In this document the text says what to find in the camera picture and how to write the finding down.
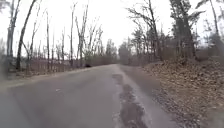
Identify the grey asphalt road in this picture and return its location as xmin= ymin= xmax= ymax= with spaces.
xmin=0 ymin=63 xmax=183 ymax=128

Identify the row of bare trees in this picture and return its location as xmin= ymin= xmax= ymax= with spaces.
xmin=0 ymin=0 xmax=118 ymax=78

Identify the wood of bare trees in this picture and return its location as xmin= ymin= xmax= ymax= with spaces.
xmin=117 ymin=0 xmax=224 ymax=67

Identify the leaf-covered brown verge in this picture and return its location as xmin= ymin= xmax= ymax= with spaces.
xmin=119 ymin=58 xmax=224 ymax=128

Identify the pale dirt roadside strip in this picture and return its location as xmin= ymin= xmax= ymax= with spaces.
xmin=0 ymin=66 xmax=93 ymax=90

